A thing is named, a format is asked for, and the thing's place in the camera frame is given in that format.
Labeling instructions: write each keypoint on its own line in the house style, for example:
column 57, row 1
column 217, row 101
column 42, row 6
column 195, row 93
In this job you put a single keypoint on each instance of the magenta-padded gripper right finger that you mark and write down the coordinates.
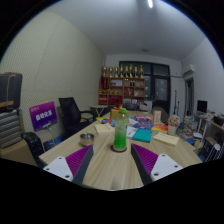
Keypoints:
column 165, row 166

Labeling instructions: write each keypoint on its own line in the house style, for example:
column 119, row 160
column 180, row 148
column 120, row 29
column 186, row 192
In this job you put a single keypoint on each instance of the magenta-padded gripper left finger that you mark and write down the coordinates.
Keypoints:
column 59, row 166

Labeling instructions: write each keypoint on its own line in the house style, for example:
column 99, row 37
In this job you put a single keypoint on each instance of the green drink bottle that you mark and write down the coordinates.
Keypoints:
column 120, row 133

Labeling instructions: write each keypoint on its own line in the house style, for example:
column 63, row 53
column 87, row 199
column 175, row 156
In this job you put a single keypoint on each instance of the wide cream book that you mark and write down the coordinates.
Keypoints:
column 166, row 139

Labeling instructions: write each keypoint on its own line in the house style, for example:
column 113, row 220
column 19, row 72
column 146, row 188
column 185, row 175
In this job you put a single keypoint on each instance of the black chair armrest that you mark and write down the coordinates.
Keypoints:
column 32, row 143

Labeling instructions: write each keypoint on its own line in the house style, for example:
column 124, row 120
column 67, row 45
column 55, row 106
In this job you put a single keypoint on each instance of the teal book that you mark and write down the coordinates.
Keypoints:
column 142, row 135

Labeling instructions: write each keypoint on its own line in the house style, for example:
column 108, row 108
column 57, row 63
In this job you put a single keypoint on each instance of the orange book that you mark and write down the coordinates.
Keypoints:
column 160, row 128

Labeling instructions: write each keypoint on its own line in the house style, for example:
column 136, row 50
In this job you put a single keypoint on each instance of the small steel cup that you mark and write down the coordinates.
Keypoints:
column 86, row 139

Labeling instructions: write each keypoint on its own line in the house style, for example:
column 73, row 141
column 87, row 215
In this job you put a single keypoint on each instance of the blue colourful book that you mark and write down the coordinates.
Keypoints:
column 144, row 126

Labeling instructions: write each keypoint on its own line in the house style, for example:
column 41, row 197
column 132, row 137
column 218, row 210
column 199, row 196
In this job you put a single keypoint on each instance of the pink flowers in white pot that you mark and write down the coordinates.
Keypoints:
column 174, row 121

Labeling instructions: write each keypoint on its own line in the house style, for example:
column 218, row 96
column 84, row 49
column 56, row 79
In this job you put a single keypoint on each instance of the white paper sheet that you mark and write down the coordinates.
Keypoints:
column 132, row 132

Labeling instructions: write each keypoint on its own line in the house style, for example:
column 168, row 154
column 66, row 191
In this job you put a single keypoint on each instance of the small standing card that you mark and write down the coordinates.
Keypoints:
column 157, row 117

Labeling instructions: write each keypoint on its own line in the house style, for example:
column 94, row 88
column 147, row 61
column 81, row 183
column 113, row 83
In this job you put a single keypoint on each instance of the white round stool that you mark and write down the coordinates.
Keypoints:
column 214, row 148

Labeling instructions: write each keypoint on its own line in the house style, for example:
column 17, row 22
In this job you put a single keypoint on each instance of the pink box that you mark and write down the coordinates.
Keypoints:
column 142, row 118

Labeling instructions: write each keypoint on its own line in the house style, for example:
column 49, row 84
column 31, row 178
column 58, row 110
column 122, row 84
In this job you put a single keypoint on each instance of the purple sign board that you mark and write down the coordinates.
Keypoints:
column 42, row 116

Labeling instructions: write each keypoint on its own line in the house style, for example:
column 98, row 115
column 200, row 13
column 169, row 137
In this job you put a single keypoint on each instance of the flat round red coaster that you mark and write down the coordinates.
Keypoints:
column 112, row 150

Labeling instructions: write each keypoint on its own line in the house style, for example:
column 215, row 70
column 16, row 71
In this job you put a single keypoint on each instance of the black office chair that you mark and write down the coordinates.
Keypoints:
column 70, row 111

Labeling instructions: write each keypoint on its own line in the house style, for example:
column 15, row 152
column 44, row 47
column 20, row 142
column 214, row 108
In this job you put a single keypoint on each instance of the small cream book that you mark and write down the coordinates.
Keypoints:
column 104, row 129

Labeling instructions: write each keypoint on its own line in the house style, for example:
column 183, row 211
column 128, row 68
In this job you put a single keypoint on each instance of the grey striped cushion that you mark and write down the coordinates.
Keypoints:
column 10, row 128

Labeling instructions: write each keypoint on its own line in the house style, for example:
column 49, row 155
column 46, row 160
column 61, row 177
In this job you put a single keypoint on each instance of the cluttered wooden side desk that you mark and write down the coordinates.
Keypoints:
column 215, row 125

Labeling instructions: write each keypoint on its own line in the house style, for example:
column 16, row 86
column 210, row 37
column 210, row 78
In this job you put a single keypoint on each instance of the black tripod stand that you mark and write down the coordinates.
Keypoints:
column 174, row 101

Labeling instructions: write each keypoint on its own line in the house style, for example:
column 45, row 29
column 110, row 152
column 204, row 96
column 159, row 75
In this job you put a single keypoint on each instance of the black computer monitor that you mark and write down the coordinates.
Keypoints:
column 202, row 106

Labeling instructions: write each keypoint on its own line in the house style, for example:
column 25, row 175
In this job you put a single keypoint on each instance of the small round white table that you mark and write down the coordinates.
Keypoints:
column 98, row 107

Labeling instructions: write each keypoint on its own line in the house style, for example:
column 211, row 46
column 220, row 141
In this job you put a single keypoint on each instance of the yellow gift box red ribbon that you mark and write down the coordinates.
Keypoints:
column 114, row 114

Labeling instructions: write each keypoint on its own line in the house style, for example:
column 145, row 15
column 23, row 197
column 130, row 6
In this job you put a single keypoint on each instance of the dark glass door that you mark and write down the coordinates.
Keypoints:
column 160, row 88

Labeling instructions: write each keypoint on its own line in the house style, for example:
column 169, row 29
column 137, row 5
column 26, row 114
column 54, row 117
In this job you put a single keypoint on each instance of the wooden shelf unit with trophies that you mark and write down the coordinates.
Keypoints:
column 121, row 90

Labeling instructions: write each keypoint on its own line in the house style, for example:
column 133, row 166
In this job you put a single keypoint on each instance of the black case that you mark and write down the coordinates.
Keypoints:
column 10, row 91

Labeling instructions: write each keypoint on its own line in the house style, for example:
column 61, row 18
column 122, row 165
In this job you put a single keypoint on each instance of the white wall air conditioner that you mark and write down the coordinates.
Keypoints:
column 188, row 70

